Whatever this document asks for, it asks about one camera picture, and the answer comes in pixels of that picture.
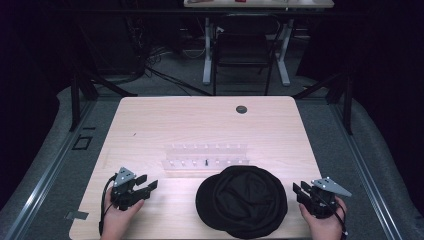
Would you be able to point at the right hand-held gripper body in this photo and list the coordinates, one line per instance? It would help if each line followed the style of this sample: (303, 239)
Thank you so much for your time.
(325, 196)

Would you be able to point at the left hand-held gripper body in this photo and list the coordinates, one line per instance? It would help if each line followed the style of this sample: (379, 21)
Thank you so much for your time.
(123, 191)

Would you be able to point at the black hat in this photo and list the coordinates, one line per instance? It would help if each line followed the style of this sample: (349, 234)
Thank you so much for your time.
(241, 201)

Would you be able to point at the person's left hand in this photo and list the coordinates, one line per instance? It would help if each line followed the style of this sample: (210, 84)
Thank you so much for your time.
(118, 220)

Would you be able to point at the person's right hand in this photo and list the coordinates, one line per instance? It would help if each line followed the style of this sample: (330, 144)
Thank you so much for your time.
(325, 226)

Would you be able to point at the grey tape patch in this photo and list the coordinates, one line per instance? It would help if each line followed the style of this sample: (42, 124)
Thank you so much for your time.
(76, 215)

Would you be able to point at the clear acrylic rack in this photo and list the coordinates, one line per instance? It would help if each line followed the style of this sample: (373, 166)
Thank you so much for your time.
(205, 158)

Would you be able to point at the black tape square outline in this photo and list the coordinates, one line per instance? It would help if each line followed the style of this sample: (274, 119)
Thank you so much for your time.
(76, 142)

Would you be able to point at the short black tape strip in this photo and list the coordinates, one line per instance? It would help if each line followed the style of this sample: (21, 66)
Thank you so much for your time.
(89, 128)

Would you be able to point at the black metal stand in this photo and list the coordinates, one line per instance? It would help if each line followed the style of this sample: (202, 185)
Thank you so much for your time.
(340, 93)
(83, 88)

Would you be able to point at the grey table grommet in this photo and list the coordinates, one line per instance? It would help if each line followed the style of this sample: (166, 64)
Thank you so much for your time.
(241, 109)

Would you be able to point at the black folding chair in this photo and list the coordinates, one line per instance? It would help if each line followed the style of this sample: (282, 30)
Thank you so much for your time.
(245, 46)

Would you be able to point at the white-legged desk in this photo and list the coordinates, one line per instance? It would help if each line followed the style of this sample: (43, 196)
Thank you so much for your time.
(260, 4)

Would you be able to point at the small red item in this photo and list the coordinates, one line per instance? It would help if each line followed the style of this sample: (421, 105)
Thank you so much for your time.
(240, 1)

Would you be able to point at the aluminium floor rail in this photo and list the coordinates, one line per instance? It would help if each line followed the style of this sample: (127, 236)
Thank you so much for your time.
(366, 173)
(40, 186)

